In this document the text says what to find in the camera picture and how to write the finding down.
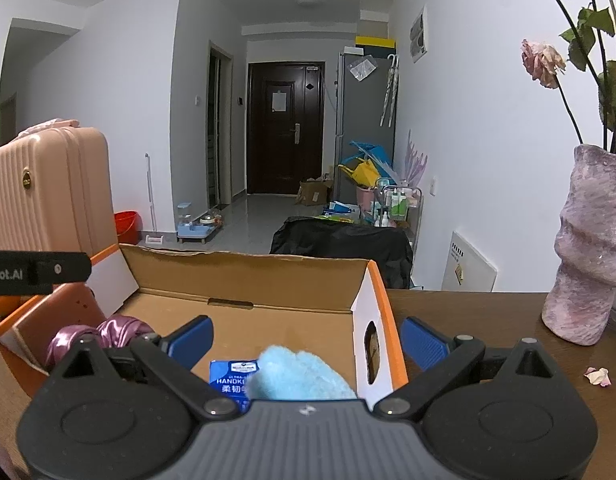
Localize blue plush toy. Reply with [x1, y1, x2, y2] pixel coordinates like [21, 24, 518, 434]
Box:
[248, 345, 359, 402]

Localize small blue tissue packet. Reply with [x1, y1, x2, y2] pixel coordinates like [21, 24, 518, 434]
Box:
[209, 358, 261, 413]

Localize white board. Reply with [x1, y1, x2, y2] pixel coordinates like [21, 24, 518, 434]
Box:
[441, 231, 498, 292]

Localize side doorway frame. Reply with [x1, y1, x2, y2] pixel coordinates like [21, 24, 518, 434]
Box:
[208, 42, 236, 208]

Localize blue folding stool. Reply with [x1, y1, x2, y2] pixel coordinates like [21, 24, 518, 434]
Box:
[338, 140, 395, 176]

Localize pink ribbed suitcase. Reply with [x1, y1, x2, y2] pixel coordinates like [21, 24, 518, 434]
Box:
[0, 126, 120, 266]

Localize pink wrapped packet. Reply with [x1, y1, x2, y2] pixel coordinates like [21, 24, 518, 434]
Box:
[16, 118, 80, 140]

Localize clear plastic pouch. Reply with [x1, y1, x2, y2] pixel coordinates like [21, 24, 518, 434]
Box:
[349, 55, 377, 82]

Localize red bucket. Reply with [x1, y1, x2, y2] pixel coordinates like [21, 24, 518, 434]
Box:
[114, 211, 139, 245]

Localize orange cardboard box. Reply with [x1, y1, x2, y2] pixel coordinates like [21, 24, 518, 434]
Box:
[0, 243, 409, 403]

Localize yellow and black box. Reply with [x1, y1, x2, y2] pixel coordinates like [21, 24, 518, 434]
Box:
[356, 36, 396, 56]

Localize pink textured vase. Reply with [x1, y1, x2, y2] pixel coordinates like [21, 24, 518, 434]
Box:
[541, 144, 616, 346]

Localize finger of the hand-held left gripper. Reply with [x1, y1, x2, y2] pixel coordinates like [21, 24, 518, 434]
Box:
[30, 251, 94, 293]

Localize grey refrigerator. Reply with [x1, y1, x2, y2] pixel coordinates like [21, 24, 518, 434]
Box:
[336, 50, 397, 211]

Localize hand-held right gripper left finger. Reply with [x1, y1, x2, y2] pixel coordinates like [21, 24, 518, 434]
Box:
[55, 316, 240, 417]

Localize brown cardboard box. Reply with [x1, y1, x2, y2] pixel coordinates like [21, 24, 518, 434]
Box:
[294, 177, 335, 206]

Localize blue pet feeder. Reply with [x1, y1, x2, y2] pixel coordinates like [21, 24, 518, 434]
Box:
[177, 202, 223, 245]

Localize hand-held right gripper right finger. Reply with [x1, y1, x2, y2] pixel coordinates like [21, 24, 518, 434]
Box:
[373, 316, 558, 418]

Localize pink satin cloth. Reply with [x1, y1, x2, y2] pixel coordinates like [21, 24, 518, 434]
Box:
[45, 316, 156, 368]

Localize dark brown entrance door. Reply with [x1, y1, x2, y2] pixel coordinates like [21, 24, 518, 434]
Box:
[247, 61, 326, 196]

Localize white mop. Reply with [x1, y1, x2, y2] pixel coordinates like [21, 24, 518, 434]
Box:
[144, 153, 163, 247]

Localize metal cart with bottles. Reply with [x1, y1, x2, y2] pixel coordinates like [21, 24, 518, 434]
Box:
[373, 185, 423, 261]

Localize purple feather wings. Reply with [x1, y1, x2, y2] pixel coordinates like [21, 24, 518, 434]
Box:
[402, 130, 429, 188]

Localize green and blue packets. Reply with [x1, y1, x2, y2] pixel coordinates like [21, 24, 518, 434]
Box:
[315, 200, 361, 224]

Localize bunch of dried pink roses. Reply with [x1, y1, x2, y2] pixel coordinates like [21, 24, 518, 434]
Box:
[520, 0, 616, 156]

